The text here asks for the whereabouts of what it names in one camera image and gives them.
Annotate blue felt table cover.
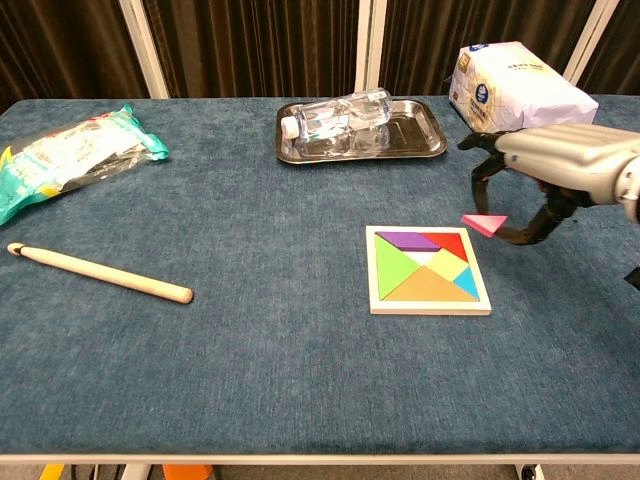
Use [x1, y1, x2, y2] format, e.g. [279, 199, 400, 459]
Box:
[0, 94, 640, 456]

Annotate wooden drumstick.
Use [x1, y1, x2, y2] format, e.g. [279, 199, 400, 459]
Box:
[6, 242, 194, 304]

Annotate colourful wooden tangram puzzle tray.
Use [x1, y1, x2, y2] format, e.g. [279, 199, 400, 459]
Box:
[365, 224, 493, 316]

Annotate white partition post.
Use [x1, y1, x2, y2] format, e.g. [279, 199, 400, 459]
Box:
[118, 0, 170, 100]
[353, 0, 389, 96]
[562, 0, 621, 86]

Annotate brown pleated curtain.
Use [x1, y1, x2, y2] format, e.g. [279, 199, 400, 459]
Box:
[579, 0, 640, 96]
[142, 0, 362, 100]
[378, 0, 596, 96]
[0, 0, 151, 114]

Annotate stainless steel tray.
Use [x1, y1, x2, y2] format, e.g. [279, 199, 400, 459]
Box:
[275, 98, 448, 164]

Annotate orange triangle tangram piece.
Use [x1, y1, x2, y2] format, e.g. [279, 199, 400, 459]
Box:
[382, 264, 479, 303]

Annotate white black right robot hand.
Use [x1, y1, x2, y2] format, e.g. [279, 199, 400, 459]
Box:
[457, 123, 640, 246]

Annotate red triangle tangram piece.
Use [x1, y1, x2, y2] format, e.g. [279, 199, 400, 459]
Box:
[419, 231, 470, 264]

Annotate purple parallelogram tangram piece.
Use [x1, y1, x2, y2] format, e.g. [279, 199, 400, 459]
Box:
[375, 231, 441, 252]

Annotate orange plastic object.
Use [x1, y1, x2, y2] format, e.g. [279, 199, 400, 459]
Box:
[162, 464, 214, 480]

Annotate yellow square tangram piece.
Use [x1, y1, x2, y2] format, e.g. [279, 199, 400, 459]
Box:
[424, 248, 471, 282]

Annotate pink triangle piece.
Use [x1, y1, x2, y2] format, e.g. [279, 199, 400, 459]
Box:
[460, 213, 509, 239]

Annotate white tissue paper pack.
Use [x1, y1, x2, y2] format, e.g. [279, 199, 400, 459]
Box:
[448, 41, 600, 135]

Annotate clear plastic water bottle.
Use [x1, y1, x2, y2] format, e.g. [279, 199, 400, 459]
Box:
[280, 87, 394, 151]

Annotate teal wet wipes pack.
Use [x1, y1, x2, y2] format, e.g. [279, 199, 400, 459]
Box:
[0, 103, 170, 227]

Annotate green triangle tangram piece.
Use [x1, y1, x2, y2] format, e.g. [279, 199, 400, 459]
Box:
[375, 233, 424, 301]

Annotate blue triangle tangram piece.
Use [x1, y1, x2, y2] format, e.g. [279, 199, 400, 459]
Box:
[453, 267, 481, 301]

